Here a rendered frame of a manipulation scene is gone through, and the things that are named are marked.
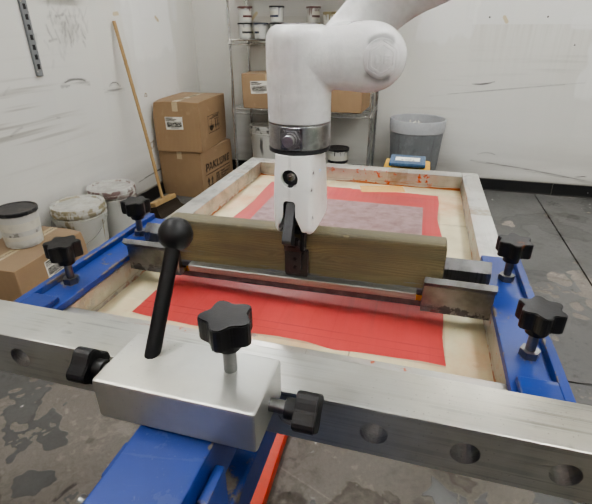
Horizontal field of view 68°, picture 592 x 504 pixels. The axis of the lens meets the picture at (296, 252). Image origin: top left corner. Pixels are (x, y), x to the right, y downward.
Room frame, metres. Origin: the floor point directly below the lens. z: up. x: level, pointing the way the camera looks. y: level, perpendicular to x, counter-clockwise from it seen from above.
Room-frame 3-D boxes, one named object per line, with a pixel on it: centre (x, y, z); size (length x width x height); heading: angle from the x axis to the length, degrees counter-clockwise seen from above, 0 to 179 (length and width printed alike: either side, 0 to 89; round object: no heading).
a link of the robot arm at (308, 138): (0.54, 0.00, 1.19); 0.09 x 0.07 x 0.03; 165
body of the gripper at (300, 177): (0.54, -0.01, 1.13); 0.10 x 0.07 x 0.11; 165
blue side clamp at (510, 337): (0.43, -0.26, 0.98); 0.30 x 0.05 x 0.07; 165
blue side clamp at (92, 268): (0.58, 0.28, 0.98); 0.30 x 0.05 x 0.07; 165
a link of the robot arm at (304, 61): (0.55, -0.04, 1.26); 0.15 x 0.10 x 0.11; 107
